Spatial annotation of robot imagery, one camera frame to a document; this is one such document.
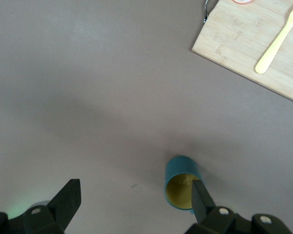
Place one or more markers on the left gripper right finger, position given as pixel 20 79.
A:
pixel 200 202

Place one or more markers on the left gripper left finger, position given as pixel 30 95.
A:
pixel 66 202

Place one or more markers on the teal cup yellow inside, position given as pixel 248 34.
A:
pixel 180 168

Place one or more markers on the yellow plastic fork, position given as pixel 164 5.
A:
pixel 271 51

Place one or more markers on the orange slice toy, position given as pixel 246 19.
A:
pixel 243 1

